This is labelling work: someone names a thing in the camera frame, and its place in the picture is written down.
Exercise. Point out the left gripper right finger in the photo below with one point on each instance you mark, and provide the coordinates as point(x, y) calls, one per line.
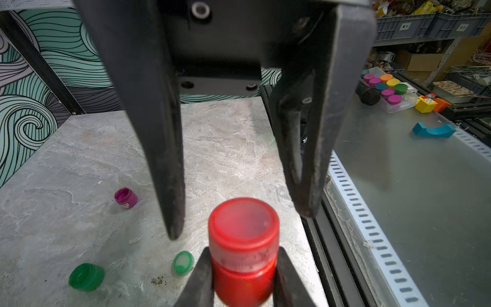
point(289, 290)

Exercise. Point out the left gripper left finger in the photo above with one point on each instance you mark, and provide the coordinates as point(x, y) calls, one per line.
point(199, 289)

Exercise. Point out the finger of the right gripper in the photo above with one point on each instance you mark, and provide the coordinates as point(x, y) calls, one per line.
point(131, 41)

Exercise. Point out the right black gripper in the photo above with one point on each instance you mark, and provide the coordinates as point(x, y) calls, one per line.
point(221, 47)

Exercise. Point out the red paint jar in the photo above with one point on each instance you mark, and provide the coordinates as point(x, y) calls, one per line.
point(243, 289)

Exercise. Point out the red jar lid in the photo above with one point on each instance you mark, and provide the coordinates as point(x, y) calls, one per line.
point(244, 235)

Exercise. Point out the green jar lid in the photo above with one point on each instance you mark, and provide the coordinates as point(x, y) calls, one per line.
point(183, 263)

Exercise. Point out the clear box of paint jars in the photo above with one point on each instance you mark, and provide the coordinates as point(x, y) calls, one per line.
point(379, 88)

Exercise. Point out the green paint jar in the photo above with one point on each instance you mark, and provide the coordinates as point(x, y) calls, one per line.
point(86, 277)

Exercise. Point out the purple paint jar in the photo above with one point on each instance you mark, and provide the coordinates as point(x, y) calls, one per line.
point(126, 198)

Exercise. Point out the teal arch block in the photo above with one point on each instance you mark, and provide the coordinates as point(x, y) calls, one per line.
point(445, 131)

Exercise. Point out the grey storage crate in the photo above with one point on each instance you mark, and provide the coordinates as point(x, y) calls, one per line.
point(403, 27)

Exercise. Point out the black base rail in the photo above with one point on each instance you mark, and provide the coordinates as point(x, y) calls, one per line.
point(340, 274)

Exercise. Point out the white slotted cable duct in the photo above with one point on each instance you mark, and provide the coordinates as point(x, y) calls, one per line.
point(385, 273)

